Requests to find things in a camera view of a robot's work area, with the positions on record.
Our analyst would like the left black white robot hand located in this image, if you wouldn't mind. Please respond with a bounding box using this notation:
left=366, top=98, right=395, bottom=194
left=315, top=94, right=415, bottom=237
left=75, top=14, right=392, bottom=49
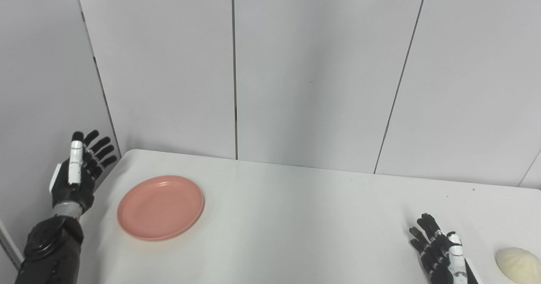
left=49, top=130, right=117, bottom=215

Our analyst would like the white steamed bun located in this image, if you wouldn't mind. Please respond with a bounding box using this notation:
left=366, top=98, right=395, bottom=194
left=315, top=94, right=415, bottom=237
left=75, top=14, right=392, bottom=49
left=495, top=247, right=541, bottom=284

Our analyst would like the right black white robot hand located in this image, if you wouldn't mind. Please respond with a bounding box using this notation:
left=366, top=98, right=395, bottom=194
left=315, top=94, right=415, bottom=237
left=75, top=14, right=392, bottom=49
left=409, top=213, right=482, bottom=284

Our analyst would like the pink round plate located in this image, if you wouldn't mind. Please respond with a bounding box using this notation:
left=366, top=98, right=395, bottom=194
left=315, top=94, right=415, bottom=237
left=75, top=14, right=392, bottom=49
left=117, top=175, right=205, bottom=241

